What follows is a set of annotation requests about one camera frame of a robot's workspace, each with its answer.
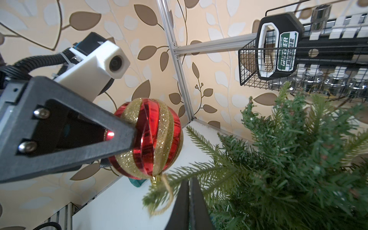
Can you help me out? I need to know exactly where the back black wire basket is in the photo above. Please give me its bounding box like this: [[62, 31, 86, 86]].
[[238, 0, 368, 103]]

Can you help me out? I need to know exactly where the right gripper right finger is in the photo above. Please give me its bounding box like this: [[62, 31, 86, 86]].
[[189, 177, 215, 230]]

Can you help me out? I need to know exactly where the red gold striped ornament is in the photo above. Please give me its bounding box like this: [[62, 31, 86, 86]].
[[107, 97, 184, 216]]

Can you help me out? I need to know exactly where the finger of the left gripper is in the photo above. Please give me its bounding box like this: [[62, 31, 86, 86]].
[[1, 77, 136, 183]]

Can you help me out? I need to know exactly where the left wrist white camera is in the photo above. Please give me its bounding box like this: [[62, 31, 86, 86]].
[[54, 32, 130, 102]]

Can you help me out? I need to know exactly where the small green christmas tree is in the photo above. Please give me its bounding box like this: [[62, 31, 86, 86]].
[[142, 81, 368, 230]]

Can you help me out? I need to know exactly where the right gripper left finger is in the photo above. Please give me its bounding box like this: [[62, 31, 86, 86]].
[[165, 180, 189, 230]]

